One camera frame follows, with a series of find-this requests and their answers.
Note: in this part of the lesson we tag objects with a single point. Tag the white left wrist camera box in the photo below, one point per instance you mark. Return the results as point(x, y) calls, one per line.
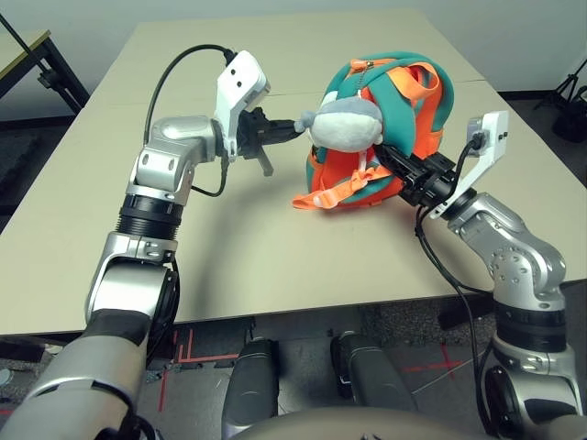
point(240, 82)

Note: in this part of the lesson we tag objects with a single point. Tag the beige robot torso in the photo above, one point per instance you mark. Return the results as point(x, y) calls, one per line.
point(353, 426)

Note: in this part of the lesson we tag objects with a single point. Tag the grey white plush shark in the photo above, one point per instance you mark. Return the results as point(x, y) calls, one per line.
point(344, 126)

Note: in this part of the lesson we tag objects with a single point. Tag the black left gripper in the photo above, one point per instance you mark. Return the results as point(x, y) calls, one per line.
point(254, 133)

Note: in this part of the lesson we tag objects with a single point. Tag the black clamp on frame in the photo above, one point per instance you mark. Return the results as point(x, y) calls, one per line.
point(48, 79)

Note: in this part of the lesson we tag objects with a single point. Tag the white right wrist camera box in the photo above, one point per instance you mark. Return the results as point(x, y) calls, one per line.
point(490, 137)

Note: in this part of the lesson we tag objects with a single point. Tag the black table foot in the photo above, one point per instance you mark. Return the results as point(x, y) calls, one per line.
point(463, 314)

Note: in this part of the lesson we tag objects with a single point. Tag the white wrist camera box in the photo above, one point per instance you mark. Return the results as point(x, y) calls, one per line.
point(240, 82)
point(490, 137)

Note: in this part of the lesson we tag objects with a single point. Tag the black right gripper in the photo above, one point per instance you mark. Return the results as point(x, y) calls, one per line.
point(426, 181)

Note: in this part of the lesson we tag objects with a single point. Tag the teal and orange backpack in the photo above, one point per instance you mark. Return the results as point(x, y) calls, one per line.
point(413, 124)

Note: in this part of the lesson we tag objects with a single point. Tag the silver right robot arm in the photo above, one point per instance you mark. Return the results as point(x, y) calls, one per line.
point(518, 261)

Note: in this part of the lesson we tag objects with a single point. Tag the dark robot right leg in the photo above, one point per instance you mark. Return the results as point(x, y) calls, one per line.
point(371, 376)

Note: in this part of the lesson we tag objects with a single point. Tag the black tripod stand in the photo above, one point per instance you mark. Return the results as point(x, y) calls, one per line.
point(566, 84)
point(571, 121)

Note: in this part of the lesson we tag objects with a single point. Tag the dark robot leg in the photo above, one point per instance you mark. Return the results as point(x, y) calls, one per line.
point(252, 385)
point(371, 376)

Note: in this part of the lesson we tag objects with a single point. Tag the dark robot left leg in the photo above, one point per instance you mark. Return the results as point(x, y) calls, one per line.
point(252, 385)

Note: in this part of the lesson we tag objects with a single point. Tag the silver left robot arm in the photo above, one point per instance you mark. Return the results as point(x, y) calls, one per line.
point(156, 183)

